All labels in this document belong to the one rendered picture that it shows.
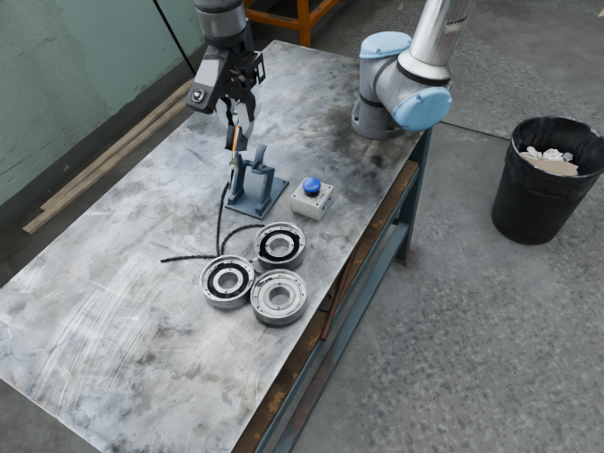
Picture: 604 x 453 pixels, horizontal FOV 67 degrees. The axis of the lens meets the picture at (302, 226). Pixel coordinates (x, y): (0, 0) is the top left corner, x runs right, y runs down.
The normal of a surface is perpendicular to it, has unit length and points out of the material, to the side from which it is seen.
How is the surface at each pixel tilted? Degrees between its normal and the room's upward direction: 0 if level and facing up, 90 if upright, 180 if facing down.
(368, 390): 0
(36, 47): 90
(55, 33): 90
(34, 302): 0
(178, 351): 0
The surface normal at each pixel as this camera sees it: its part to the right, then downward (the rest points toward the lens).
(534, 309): -0.07, -0.63
